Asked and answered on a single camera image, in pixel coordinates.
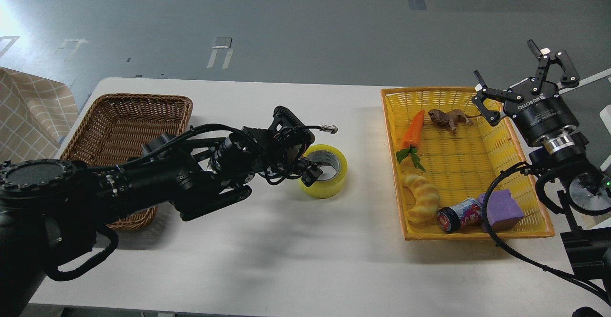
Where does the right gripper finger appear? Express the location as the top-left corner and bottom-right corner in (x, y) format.
(527, 39), (580, 97)
(472, 70), (523, 127)

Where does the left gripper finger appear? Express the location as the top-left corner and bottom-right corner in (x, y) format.
(301, 162), (324, 187)

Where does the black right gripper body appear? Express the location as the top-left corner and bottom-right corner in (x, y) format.
(504, 79), (579, 147)

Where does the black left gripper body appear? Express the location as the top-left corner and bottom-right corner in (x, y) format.
(255, 126), (311, 184)

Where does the yellow tape roll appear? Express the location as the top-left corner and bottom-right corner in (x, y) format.
(297, 144), (348, 198)

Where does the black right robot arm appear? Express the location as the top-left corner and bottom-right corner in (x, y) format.
(472, 40), (610, 305)

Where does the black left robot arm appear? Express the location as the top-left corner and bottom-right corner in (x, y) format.
(1, 106), (337, 317)

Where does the yellow plastic basket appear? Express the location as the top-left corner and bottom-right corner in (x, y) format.
(380, 86), (526, 241)

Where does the orange toy carrot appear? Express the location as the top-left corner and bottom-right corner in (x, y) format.
(395, 109), (426, 172)

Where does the purple foam block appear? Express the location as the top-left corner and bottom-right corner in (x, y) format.
(486, 189), (524, 232)

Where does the yellow toy croissant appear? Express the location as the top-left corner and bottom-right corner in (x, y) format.
(401, 173), (440, 223)

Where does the small red blue can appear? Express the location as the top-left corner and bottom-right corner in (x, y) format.
(436, 198), (482, 233)

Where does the brown wicker basket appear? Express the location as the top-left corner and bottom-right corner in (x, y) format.
(60, 94), (194, 231)

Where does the beige checkered cloth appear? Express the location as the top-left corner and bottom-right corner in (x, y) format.
(0, 67), (79, 163)

